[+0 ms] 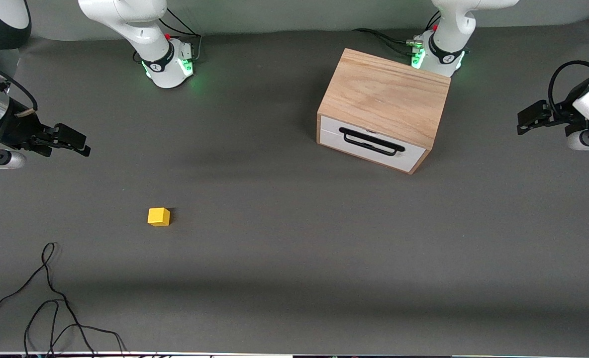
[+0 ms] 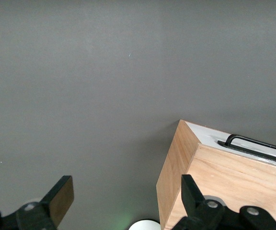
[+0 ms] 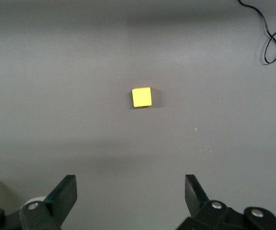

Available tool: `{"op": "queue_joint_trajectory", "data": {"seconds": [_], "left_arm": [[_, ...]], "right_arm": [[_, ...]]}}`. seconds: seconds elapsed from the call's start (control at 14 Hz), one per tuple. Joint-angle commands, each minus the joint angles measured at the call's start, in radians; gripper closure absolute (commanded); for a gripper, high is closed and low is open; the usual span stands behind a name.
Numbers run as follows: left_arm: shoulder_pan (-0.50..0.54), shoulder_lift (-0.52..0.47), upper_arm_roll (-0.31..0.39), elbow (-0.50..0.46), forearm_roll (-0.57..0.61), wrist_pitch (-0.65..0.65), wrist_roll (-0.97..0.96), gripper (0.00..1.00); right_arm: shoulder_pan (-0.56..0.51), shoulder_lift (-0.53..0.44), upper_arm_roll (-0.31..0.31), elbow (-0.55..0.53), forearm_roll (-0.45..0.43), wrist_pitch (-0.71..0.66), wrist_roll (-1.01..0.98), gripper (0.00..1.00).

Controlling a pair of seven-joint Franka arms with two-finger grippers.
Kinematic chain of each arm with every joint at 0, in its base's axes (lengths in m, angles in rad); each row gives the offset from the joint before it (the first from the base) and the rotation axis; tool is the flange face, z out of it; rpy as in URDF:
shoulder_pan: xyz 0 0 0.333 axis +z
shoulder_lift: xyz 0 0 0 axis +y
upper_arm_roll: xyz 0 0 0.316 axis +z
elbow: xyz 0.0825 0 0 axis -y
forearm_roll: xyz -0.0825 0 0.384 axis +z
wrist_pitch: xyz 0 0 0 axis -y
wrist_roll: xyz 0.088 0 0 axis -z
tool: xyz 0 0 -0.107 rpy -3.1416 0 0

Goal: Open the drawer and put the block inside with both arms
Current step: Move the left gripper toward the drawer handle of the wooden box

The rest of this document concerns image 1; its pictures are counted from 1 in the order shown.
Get yellow cube block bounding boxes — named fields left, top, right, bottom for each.
left=147, top=207, right=171, bottom=228

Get black metal drawer handle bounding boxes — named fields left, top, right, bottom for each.
left=339, top=127, right=406, bottom=157

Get wooden drawer cabinet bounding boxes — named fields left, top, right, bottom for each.
left=316, top=48, right=451, bottom=175

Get white cabinet front panel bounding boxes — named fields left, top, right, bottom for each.
left=319, top=128, right=427, bottom=171

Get thin black loose cable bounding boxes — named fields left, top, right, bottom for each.
left=0, top=242, right=127, bottom=358

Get black right arm base cables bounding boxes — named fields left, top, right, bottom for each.
left=133, top=7, right=203, bottom=64

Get black arm base cables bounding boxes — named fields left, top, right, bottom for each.
left=133, top=7, right=203, bottom=64
left=353, top=10, right=442, bottom=56

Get black left arm base cables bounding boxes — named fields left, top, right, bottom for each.
left=353, top=10, right=442, bottom=56

